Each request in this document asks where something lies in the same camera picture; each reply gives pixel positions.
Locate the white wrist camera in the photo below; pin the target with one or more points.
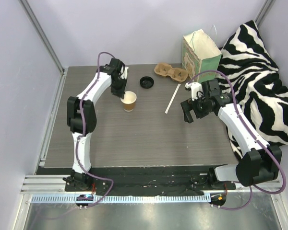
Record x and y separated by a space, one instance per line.
124 73
196 90

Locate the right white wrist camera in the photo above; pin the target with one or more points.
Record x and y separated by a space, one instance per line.
196 90

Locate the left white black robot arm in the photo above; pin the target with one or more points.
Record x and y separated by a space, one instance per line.
81 118

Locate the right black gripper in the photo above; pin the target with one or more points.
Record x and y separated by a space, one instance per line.
190 108

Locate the green paper gift bag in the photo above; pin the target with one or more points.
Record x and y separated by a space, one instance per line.
200 53

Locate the brown cardboard cup carrier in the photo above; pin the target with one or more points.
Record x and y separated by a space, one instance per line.
166 70

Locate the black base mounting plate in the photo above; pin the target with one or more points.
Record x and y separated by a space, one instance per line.
142 181

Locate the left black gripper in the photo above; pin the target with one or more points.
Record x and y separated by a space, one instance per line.
117 86

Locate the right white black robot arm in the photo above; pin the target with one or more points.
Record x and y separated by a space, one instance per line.
259 159

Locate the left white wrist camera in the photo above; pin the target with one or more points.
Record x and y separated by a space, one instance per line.
124 73

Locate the aluminium frame rail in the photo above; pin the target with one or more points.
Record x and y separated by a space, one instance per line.
52 184

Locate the brown paper coffee cup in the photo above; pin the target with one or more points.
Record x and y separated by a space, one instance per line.
129 101

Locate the white wrapped straw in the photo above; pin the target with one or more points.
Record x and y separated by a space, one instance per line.
172 98

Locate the black plastic cup lid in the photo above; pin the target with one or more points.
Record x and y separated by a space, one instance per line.
146 82

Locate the white slotted cable duct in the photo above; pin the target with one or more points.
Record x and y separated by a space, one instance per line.
86 198

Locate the zebra print blanket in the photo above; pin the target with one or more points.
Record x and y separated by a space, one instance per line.
255 79

